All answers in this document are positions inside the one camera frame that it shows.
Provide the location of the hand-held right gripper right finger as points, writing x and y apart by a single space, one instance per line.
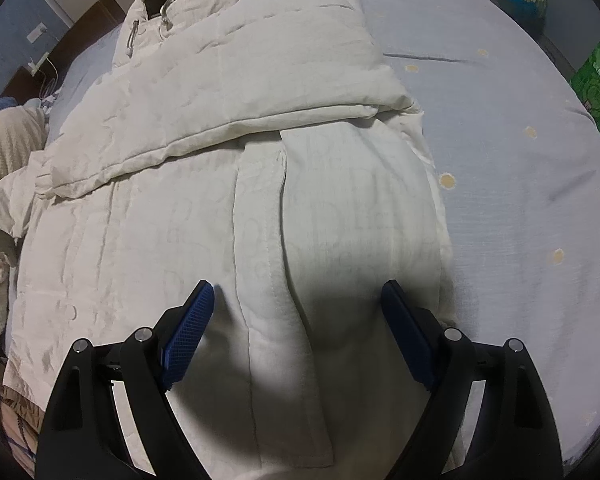
405 330

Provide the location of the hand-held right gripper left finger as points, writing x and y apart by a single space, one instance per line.
190 330

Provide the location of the white down jacket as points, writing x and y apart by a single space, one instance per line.
180 210

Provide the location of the person's left forearm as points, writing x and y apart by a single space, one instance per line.
5 410

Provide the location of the cream knit blanket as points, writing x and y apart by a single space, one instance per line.
5 145

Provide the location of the blue cloth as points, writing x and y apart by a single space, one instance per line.
2 104

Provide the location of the white power strip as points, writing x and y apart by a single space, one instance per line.
39 64

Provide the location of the dark wooden headboard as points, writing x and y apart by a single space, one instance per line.
87 22

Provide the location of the white wall socket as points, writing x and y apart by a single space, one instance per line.
36 33

